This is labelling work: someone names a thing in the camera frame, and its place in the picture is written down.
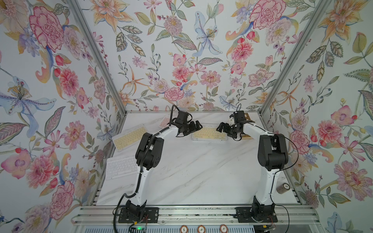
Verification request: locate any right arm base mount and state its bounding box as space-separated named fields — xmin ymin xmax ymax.
xmin=235 ymin=196 xmax=278 ymax=223

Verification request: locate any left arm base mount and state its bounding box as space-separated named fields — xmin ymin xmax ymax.
xmin=116 ymin=201 xmax=159 ymax=223

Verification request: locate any aluminium frame post right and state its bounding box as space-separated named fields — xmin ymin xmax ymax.
xmin=258 ymin=1 xmax=329 ymax=117

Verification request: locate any pink keyboard back left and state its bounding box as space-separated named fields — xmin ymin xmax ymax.
xmin=159 ymin=116 xmax=170 ymax=129

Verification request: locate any white keyboard left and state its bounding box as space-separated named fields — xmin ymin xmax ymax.
xmin=105 ymin=157 xmax=138 ymax=180

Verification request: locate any aluminium front rail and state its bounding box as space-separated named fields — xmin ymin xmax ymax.
xmin=71 ymin=205 xmax=320 ymax=226

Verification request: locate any tape roll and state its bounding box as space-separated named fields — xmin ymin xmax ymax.
xmin=276 ymin=183 xmax=290 ymax=194

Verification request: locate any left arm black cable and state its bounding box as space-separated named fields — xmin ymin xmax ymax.
xmin=168 ymin=104 xmax=181 ymax=127

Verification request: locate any aluminium frame post left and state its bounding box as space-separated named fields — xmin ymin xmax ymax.
xmin=67 ymin=0 xmax=127 ymax=116

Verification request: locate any aluminium frame post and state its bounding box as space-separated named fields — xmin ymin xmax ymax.
xmin=67 ymin=0 xmax=127 ymax=116
xmin=258 ymin=1 xmax=329 ymax=117

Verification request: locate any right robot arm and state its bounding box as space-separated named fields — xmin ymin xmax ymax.
xmin=216 ymin=111 xmax=288 ymax=207

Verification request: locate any wooden chessboard box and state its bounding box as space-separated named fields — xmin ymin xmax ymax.
xmin=242 ymin=113 xmax=255 ymax=140

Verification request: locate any yellow keyboard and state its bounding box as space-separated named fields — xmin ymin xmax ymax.
xmin=192 ymin=124 xmax=227 ymax=142
xmin=112 ymin=124 xmax=148 ymax=151

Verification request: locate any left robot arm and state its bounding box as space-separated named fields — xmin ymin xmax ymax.
xmin=125 ymin=111 xmax=203 ymax=206

